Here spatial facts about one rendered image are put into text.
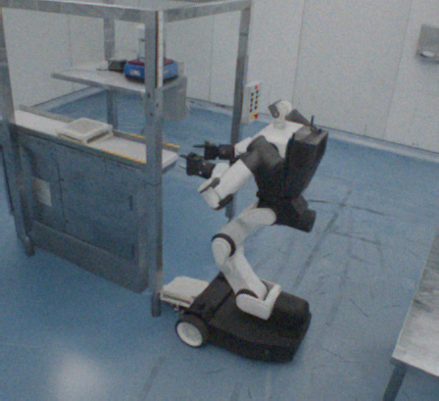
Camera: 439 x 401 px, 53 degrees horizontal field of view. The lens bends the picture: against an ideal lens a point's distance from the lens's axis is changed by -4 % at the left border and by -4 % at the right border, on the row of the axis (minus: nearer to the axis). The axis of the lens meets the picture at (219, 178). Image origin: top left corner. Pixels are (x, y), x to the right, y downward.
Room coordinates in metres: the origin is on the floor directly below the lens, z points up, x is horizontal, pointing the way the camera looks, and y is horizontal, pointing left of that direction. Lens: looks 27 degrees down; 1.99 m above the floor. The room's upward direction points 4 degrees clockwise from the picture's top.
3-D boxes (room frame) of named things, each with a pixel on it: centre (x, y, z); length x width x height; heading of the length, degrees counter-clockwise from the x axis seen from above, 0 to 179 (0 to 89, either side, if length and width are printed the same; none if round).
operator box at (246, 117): (2.93, -0.18, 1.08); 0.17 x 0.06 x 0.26; 154
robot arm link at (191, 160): (2.03, 0.10, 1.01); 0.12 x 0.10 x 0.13; 56
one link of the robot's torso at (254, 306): (1.94, -0.27, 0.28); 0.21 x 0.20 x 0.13; 64
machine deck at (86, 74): (2.33, 0.56, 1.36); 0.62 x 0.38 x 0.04; 64
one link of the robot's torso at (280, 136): (1.92, -0.31, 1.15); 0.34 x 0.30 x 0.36; 154
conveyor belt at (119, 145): (2.52, 0.90, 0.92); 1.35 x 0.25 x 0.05; 64
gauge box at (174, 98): (2.37, 0.32, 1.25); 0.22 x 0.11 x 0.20; 64
